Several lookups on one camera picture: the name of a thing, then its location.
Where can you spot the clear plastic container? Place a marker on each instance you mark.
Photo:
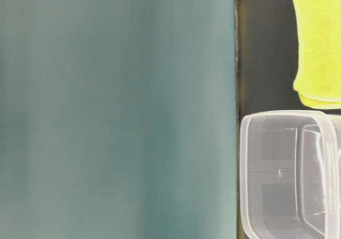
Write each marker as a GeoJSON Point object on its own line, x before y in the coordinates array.
{"type": "Point", "coordinates": [289, 174]}

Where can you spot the yellow folded towel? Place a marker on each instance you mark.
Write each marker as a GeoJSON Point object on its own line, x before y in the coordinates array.
{"type": "Point", "coordinates": [317, 81]}

